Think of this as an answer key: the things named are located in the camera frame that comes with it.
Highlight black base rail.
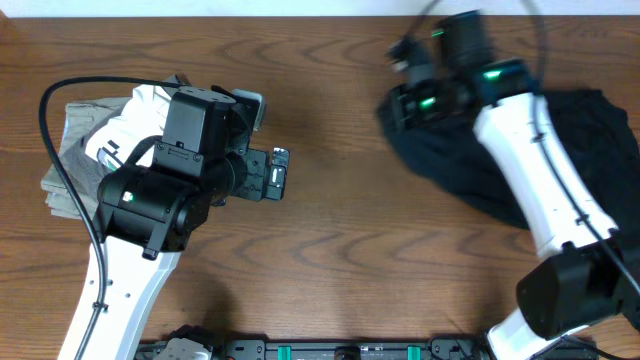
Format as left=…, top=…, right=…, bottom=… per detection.
left=134, top=324, right=600, bottom=360

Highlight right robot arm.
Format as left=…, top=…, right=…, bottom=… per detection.
left=378, top=11, right=639, bottom=359

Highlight white folded t-shirt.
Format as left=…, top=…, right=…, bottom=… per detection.
left=85, top=85, right=175, bottom=170

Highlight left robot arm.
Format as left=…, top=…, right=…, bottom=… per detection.
left=59, top=86, right=290, bottom=359

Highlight black leggings red waistband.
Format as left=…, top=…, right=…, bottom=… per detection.
left=378, top=90, right=639, bottom=259

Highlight khaki folded cargo pants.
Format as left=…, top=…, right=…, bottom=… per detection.
left=41, top=97, right=129, bottom=220

